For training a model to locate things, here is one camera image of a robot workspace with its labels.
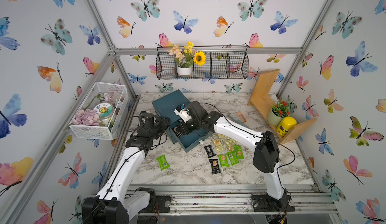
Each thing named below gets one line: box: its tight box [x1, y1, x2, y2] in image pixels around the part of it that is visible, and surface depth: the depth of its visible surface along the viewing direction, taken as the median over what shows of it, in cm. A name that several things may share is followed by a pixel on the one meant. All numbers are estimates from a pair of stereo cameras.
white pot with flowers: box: [168, 41, 207, 76], surface depth 86 cm
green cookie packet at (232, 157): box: [226, 150, 240, 166], surface depth 90 cm
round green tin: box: [93, 102, 115, 119], surface depth 67 cm
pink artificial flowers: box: [71, 108, 102, 127], surface depth 61 cm
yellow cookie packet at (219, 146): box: [214, 139, 226, 153], surface depth 94 cm
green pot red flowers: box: [267, 98, 291, 127], surface depth 88 cm
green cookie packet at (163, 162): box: [155, 154, 171, 172], surface depth 88 cm
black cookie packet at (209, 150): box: [204, 144, 217, 159], surface depth 92 cm
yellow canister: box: [276, 116, 298, 137], surface depth 86 cm
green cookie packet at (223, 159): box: [217, 153, 230, 168], surface depth 89 cm
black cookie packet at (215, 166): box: [209, 158, 222, 175], surface depth 86 cm
